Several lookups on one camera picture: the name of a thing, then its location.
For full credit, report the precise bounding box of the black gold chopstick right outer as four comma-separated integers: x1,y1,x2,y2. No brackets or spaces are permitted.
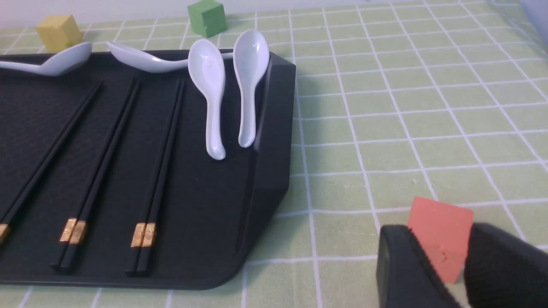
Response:
133,80,185,276

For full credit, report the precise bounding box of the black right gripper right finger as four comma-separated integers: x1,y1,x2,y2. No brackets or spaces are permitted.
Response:
464,223,548,308

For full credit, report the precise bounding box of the white ceramic spoon far left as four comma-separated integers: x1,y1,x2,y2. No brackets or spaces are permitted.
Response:
0,41,92,76

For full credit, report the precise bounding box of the black gold chopstick right inner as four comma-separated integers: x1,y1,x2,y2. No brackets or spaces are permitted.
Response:
125,79,184,277

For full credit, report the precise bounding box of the black gold chopstick middle left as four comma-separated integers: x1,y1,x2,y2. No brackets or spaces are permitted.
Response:
50,78,137,270

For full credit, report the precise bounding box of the orange foam cube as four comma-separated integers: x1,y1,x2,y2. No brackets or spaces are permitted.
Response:
407,196,474,284

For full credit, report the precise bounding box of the black gold chopstick middle right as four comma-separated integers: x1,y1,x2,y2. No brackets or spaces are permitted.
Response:
58,78,140,271

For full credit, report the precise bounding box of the white ceramic spoon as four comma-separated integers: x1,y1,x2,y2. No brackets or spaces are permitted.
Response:
233,30,270,148
188,39,226,160
0,41,92,76
107,41,234,74

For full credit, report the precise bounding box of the black chopstick gold band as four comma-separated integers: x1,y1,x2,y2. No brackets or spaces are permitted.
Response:
0,79,103,244

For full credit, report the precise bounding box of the black plastic tray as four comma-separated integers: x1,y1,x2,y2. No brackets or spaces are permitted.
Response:
1,52,296,289

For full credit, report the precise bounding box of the yellow foam cube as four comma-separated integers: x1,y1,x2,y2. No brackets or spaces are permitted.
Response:
36,15,83,53

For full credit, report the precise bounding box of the green foam cube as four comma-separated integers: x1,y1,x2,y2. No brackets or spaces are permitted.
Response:
187,0,228,38

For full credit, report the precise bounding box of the green checkered tablecloth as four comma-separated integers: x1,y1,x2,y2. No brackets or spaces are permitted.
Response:
1,0,548,308

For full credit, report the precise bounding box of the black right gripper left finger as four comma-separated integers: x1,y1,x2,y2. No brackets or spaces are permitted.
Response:
376,225,461,308

